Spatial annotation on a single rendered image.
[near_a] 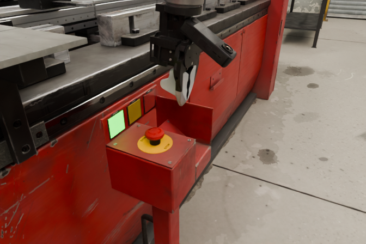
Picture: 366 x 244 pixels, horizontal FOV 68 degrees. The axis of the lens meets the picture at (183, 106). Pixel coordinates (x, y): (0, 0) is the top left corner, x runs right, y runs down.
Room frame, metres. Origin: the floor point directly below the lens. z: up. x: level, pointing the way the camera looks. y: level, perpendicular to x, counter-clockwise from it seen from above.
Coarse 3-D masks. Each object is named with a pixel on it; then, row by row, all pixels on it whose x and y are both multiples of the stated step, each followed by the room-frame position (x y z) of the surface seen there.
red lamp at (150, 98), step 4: (152, 92) 0.61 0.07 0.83; (144, 96) 0.58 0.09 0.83; (148, 96) 0.59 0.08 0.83; (152, 96) 0.61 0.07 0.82; (144, 100) 0.58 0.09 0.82; (148, 100) 0.59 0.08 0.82; (152, 100) 0.61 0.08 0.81; (144, 104) 0.58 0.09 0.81; (148, 104) 0.59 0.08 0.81; (152, 104) 0.61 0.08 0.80; (148, 108) 0.59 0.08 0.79
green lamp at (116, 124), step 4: (120, 112) 0.50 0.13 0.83; (116, 116) 0.49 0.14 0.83; (120, 116) 0.50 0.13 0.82; (108, 120) 0.47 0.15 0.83; (112, 120) 0.48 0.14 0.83; (116, 120) 0.49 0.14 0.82; (120, 120) 0.50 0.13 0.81; (112, 124) 0.48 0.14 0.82; (116, 124) 0.48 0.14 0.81; (120, 124) 0.50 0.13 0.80; (124, 124) 0.51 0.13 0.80; (112, 128) 0.47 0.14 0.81; (116, 128) 0.48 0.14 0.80; (120, 128) 0.50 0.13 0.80; (124, 128) 0.51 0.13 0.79; (112, 132) 0.47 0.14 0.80; (116, 132) 0.48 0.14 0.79; (112, 136) 0.47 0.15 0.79
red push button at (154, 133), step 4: (152, 128) 0.47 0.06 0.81; (156, 128) 0.47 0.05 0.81; (160, 128) 0.48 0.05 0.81; (148, 132) 0.46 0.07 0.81; (152, 132) 0.46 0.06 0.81; (156, 132) 0.46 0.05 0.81; (160, 132) 0.46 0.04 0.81; (148, 136) 0.45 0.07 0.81; (152, 136) 0.45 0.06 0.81; (156, 136) 0.45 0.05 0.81; (160, 136) 0.45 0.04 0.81; (152, 140) 0.44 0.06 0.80; (156, 140) 0.45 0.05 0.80; (160, 140) 0.46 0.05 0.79; (152, 144) 0.45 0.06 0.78; (156, 144) 0.45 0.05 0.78
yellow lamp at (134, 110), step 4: (132, 104) 0.54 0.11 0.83; (136, 104) 0.55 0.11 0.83; (140, 104) 0.56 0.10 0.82; (128, 108) 0.52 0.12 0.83; (132, 108) 0.54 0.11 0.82; (136, 108) 0.55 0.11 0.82; (140, 108) 0.56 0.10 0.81; (128, 112) 0.52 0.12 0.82; (132, 112) 0.53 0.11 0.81; (136, 112) 0.55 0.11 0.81; (140, 112) 0.56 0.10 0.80; (132, 116) 0.53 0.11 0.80; (136, 116) 0.55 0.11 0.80; (140, 116) 0.56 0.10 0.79; (132, 120) 0.53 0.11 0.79
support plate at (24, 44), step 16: (0, 32) 0.48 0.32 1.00; (16, 32) 0.48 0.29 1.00; (32, 32) 0.48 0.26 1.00; (48, 32) 0.48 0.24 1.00; (0, 48) 0.38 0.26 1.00; (16, 48) 0.38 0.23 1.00; (32, 48) 0.38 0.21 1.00; (48, 48) 0.38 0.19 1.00; (64, 48) 0.40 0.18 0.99; (0, 64) 0.32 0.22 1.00
